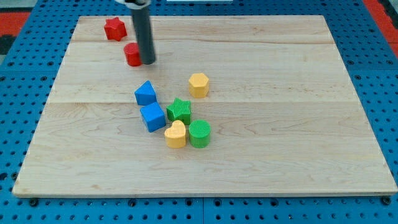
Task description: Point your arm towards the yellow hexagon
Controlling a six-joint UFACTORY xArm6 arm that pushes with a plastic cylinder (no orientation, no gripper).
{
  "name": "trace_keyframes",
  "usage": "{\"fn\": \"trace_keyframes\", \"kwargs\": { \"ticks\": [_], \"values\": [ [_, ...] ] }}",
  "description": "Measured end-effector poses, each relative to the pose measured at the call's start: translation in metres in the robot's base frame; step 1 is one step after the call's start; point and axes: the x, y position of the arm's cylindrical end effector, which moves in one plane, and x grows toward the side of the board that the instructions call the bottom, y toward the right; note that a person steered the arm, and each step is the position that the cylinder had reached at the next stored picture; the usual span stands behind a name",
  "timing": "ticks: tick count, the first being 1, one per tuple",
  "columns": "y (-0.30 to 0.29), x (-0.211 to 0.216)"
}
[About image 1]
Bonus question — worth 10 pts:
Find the grey cylindrical robot arm stick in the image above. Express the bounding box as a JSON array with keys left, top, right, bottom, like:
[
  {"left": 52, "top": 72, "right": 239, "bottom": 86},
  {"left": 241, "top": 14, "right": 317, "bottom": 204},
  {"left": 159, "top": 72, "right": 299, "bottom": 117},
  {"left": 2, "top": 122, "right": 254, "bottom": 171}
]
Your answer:
[{"left": 131, "top": 1, "right": 156, "bottom": 65}]

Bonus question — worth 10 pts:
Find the yellow hexagon block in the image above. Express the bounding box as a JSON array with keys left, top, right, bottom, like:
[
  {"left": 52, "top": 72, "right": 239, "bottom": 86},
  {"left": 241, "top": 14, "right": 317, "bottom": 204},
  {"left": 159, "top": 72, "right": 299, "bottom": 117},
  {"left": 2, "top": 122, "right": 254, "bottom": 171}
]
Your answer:
[{"left": 188, "top": 73, "right": 210, "bottom": 98}]

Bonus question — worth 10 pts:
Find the green cylinder block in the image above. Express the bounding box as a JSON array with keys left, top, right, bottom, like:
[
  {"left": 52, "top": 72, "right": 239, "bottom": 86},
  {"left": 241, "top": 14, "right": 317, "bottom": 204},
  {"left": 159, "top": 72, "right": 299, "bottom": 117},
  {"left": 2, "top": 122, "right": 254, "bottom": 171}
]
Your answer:
[{"left": 188, "top": 119, "right": 211, "bottom": 148}]

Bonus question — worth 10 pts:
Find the green star block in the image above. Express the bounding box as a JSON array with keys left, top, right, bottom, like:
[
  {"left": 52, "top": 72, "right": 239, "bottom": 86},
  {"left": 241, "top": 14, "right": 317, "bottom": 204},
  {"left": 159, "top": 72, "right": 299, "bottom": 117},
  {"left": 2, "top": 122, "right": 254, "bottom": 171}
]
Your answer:
[{"left": 166, "top": 98, "right": 192, "bottom": 125}]

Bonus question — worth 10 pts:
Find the yellow heart block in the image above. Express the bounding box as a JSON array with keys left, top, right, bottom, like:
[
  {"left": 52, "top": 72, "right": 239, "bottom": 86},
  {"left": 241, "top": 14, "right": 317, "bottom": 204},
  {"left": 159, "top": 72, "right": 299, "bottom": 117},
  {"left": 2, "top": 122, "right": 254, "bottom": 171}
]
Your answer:
[{"left": 164, "top": 120, "right": 187, "bottom": 149}]

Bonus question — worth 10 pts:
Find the light wooden board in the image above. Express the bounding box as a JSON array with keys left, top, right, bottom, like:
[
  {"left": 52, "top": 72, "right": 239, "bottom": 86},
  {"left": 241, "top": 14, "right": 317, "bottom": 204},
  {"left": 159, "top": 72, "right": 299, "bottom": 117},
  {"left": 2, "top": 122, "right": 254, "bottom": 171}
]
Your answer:
[{"left": 12, "top": 15, "right": 397, "bottom": 198}]

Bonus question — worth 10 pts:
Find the blue cube block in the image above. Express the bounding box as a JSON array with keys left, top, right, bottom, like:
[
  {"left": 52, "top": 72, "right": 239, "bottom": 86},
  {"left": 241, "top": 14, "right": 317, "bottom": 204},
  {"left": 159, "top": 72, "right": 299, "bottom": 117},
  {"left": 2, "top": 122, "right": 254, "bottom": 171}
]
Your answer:
[{"left": 140, "top": 102, "right": 166, "bottom": 133}]

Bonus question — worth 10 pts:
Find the blue triangle block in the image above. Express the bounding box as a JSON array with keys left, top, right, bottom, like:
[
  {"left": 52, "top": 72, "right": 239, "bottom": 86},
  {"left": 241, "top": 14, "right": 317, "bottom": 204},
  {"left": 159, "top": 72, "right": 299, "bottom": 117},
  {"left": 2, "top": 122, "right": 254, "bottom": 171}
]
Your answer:
[{"left": 134, "top": 80, "right": 157, "bottom": 106}]

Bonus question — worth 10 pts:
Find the red cylinder block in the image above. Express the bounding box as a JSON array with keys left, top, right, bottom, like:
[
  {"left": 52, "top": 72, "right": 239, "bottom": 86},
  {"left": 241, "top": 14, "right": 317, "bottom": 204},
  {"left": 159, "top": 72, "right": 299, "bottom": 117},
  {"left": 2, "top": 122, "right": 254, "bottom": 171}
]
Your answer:
[{"left": 123, "top": 42, "right": 142, "bottom": 67}]

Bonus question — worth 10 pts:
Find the red star block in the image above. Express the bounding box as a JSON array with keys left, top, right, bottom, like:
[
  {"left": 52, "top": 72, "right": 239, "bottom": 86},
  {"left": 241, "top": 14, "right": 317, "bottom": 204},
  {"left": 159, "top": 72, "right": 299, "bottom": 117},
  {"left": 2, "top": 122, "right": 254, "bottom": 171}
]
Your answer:
[{"left": 104, "top": 17, "right": 127, "bottom": 41}]

